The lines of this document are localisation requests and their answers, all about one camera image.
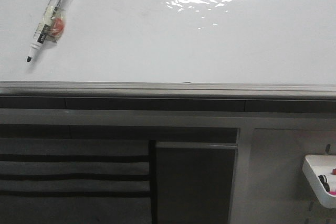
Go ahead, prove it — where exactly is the white plastic marker tray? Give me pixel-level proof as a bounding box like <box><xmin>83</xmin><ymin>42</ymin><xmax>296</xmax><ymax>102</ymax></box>
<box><xmin>302</xmin><ymin>155</ymin><xmax>335</xmax><ymax>209</ymax></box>

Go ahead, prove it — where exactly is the grey slatted panel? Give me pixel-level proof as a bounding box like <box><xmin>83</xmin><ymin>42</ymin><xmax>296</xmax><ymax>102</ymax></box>
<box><xmin>1</xmin><ymin>138</ymin><xmax>156</xmax><ymax>223</ymax></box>

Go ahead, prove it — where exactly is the black marker in tray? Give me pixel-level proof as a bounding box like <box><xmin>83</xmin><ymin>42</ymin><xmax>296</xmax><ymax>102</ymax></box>
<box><xmin>318</xmin><ymin>175</ymin><xmax>330</xmax><ymax>192</ymax></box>

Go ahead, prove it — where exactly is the grey metal cabinet door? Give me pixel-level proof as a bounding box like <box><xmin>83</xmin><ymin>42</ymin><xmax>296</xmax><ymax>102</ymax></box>
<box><xmin>156</xmin><ymin>142</ymin><xmax>237</xmax><ymax>223</ymax></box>

